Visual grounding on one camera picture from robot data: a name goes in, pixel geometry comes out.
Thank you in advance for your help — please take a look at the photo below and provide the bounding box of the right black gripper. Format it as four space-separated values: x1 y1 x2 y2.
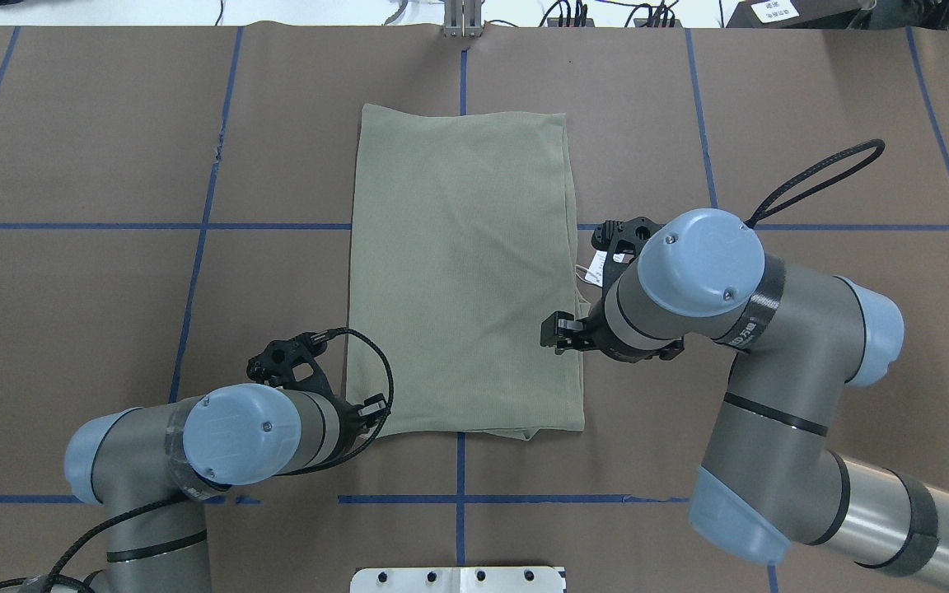
539 288 685 363

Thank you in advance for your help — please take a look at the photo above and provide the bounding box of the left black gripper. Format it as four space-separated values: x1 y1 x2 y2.
329 394 391 455

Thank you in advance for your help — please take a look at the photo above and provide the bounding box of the olive green long-sleeve shirt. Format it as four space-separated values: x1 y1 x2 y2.
348 104 585 441

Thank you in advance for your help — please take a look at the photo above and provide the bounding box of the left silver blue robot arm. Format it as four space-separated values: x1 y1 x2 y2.
21 383 393 592

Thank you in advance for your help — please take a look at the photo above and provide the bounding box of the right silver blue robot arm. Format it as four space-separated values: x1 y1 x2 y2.
540 208 949 590

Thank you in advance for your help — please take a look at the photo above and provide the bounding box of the white paper hang tag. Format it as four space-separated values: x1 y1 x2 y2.
575 250 606 288

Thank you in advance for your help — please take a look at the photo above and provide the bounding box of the brown paper table cover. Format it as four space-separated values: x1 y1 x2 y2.
0 23 949 592

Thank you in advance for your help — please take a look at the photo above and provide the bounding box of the black box with label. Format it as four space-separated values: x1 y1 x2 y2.
724 1 888 30

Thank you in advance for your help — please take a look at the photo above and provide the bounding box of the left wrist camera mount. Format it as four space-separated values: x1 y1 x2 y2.
247 333 334 397

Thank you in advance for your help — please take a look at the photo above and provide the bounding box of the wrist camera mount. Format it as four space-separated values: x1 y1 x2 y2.
247 333 334 397
591 217 664 278

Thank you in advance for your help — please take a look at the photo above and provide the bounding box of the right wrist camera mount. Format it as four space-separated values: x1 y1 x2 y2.
591 217 664 278

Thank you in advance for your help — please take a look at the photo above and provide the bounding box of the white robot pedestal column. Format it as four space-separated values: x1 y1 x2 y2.
349 566 568 592

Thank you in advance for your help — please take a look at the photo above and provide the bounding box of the aluminium frame post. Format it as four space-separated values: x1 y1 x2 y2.
443 0 484 39

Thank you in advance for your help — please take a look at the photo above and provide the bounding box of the black left camera cable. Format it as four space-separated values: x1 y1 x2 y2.
0 326 395 593

